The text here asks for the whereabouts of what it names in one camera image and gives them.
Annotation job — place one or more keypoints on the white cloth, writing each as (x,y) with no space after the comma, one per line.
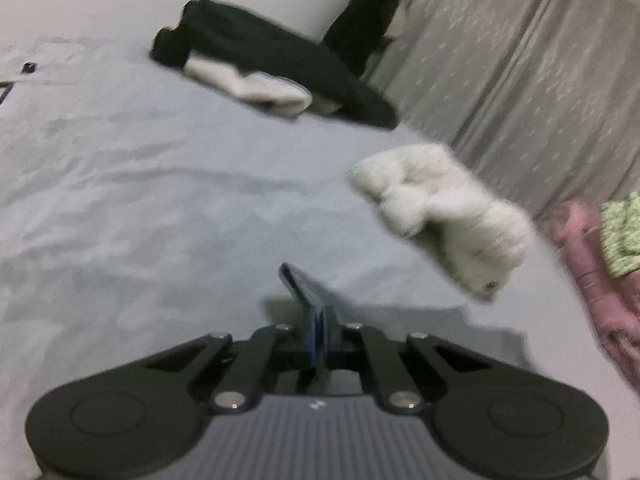
(260,90)

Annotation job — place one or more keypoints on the pink folded blanket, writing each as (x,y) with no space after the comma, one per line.
(600,290)

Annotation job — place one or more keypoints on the black hanging garment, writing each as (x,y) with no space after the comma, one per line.
(360,20)

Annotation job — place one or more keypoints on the small black object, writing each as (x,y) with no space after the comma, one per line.
(29,67)

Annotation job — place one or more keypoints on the beige hanging cloth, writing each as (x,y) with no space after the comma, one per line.
(397,22)

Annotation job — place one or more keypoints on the green patterned cloth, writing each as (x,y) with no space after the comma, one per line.
(622,235)

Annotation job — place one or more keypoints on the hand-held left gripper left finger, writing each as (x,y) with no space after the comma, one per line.
(314,340)

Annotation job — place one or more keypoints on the white plush toy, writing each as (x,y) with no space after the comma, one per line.
(450,210)

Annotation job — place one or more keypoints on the grey bed sheet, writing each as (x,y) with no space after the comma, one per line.
(150,210)

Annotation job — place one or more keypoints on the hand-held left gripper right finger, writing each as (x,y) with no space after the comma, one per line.
(329,337)

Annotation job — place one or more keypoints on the grey starred curtain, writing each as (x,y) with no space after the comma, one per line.
(525,75)

